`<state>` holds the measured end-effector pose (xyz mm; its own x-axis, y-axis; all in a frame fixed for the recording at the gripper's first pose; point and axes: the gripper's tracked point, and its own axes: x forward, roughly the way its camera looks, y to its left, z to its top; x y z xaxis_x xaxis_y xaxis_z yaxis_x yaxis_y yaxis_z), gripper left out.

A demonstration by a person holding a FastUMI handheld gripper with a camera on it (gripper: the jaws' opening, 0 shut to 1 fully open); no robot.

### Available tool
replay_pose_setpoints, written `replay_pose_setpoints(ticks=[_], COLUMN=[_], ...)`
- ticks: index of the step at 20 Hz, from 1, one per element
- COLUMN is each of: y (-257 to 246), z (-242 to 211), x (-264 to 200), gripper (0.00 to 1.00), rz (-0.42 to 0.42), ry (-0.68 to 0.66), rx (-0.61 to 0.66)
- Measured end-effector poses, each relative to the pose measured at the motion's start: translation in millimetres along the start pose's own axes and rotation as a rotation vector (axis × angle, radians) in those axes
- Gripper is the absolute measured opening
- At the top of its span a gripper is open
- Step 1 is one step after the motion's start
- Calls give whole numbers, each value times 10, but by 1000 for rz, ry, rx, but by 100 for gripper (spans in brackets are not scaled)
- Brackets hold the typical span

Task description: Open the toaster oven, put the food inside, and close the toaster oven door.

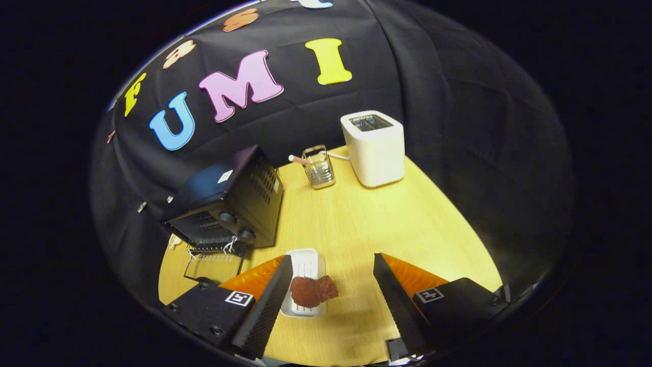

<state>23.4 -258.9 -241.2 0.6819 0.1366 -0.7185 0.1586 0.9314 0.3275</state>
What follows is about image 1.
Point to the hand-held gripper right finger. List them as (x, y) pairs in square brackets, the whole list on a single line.
[(395, 306)]

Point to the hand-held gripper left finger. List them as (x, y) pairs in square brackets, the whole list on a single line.
[(267, 311)]

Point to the red meat piece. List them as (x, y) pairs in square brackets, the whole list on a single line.
[(310, 291)]

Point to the black toaster oven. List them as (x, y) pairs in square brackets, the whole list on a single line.
[(204, 186)]

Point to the white food tray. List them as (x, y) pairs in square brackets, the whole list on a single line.
[(305, 260)]

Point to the white pop-up toaster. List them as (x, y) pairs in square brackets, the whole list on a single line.
[(377, 158)]

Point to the red striped straw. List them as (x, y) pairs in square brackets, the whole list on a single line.
[(298, 159)]

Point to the silver clip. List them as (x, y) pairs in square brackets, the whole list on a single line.
[(142, 206)]

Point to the pink clip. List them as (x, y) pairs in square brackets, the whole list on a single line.
[(110, 136)]

